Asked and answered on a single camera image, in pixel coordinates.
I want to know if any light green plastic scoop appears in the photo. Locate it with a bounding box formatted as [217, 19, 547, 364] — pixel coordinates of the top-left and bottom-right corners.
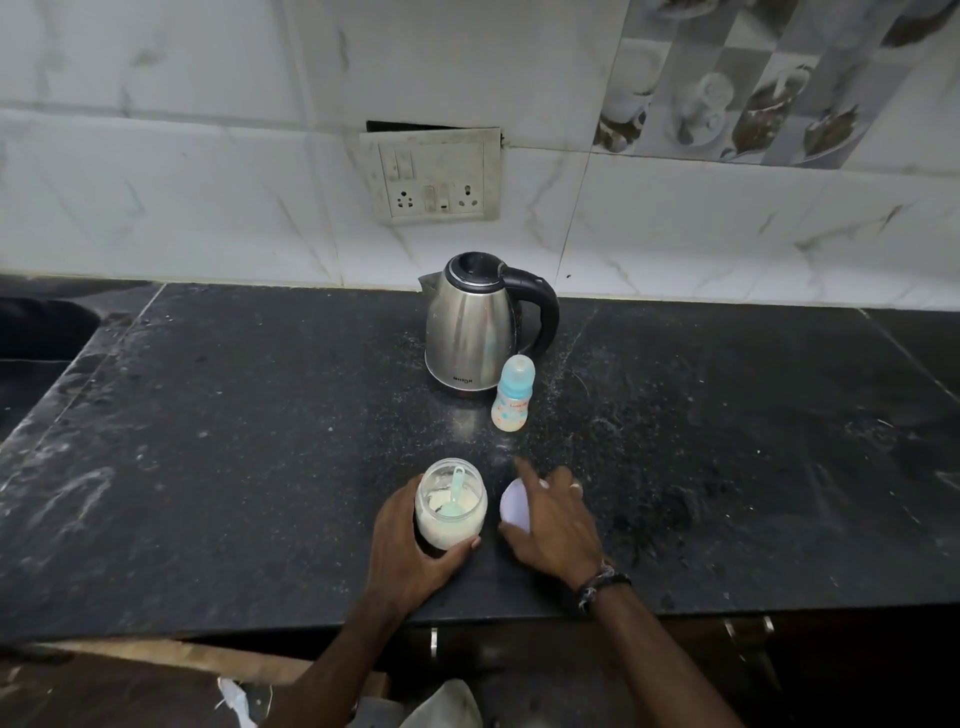
[437, 465, 470, 520]

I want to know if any white cloth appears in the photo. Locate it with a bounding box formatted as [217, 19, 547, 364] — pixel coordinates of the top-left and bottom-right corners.
[216, 677, 485, 728]

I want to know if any white jar lid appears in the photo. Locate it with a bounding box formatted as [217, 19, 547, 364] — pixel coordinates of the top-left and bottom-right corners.
[499, 477, 533, 535]

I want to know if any white wall switch socket panel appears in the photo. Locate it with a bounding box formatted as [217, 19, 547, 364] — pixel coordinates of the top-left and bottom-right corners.
[358, 126, 503, 225]

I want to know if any dark kitchen sink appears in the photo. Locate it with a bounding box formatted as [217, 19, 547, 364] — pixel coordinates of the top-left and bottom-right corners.
[0, 296, 102, 444]

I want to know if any baby bottle with blue cap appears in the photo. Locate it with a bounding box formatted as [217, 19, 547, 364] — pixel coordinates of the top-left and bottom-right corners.
[491, 354, 537, 433]

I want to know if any person's left hand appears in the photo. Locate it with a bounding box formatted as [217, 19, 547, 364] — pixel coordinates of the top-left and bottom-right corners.
[365, 474, 482, 620]

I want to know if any person's left forearm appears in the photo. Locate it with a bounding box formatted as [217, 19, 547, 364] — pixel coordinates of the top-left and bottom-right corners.
[258, 592, 410, 728]

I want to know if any person's right hand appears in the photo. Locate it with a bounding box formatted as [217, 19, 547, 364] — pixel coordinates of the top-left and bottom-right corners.
[497, 456, 606, 594]

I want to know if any person's right forearm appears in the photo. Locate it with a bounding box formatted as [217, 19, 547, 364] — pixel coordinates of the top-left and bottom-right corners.
[581, 573, 747, 728]

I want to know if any stainless steel electric kettle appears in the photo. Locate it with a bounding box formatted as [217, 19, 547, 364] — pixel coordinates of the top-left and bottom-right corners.
[417, 251, 561, 397]

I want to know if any dark beaded wrist bracelet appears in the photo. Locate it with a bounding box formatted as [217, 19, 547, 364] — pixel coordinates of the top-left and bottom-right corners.
[574, 561, 633, 618]

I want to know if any clear glass jar of powder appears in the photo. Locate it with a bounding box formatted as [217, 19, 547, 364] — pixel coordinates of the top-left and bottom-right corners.
[414, 457, 489, 554]

